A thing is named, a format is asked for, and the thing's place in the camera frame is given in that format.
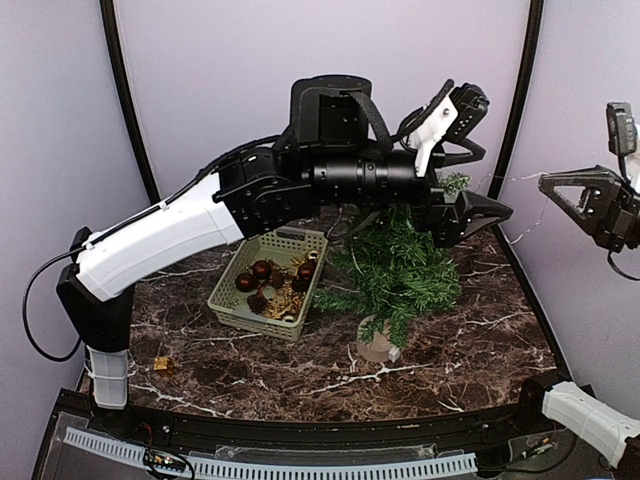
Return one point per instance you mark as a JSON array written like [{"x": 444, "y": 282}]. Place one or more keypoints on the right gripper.
[{"x": 613, "y": 208}]

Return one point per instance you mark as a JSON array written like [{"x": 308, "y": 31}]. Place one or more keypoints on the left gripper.
[{"x": 458, "y": 224}]

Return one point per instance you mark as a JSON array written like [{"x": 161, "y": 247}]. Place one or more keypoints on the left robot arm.
[{"x": 336, "y": 149}]

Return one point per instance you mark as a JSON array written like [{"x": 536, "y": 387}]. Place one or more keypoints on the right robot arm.
[{"x": 614, "y": 435}]

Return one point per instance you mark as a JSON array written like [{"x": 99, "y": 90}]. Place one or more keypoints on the small green christmas tree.
[{"x": 396, "y": 274}]

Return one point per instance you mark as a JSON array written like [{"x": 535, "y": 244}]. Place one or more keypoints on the wooden tree base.
[{"x": 373, "y": 345}]

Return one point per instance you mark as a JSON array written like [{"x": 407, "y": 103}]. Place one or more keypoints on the white battery box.
[{"x": 394, "y": 354}]

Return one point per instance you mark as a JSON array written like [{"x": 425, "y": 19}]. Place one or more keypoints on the red ball ornament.
[
  {"x": 261, "y": 270},
  {"x": 246, "y": 282},
  {"x": 306, "y": 270}
]

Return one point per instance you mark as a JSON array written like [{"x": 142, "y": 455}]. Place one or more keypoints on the gold ornaments pile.
[{"x": 285, "y": 291}]

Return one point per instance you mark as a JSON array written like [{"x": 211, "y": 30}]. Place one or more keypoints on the beige plastic basket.
[{"x": 230, "y": 306}]

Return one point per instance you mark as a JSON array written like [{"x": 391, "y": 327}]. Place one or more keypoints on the brown pine cone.
[{"x": 257, "y": 303}]

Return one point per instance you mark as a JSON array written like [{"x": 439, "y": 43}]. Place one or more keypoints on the gold gift box ornament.
[{"x": 164, "y": 366}]

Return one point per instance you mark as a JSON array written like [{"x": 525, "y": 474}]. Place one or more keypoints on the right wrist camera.
[{"x": 622, "y": 133}]

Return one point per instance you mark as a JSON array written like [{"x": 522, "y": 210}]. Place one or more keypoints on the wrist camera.
[
  {"x": 622, "y": 133},
  {"x": 437, "y": 133}
]

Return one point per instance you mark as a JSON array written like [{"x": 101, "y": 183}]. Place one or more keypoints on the right black frame post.
[{"x": 520, "y": 94}]

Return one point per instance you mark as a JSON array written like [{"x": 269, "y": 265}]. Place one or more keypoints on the black frame post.
[
  {"x": 124, "y": 94},
  {"x": 520, "y": 94}
]

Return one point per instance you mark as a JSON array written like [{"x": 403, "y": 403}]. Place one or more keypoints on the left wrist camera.
[{"x": 437, "y": 133}]

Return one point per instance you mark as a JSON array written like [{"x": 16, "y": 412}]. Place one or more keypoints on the left black frame post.
[{"x": 124, "y": 94}]

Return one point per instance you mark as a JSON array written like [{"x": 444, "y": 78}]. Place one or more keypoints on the white cable duct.
[{"x": 254, "y": 463}]

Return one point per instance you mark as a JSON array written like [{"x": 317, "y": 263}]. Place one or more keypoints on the black front rail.
[{"x": 483, "y": 429}]

